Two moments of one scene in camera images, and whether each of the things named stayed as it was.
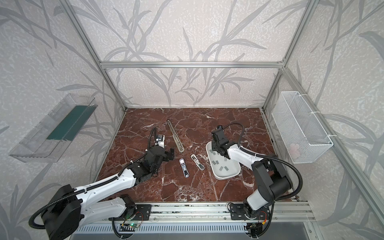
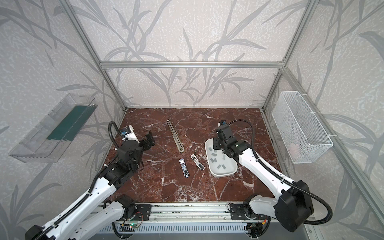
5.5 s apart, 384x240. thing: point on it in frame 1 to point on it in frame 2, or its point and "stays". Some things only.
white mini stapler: [200, 165] stays
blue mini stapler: [184, 168] stays
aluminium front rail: [287, 212] stays
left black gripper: [167, 154] to [147, 141]
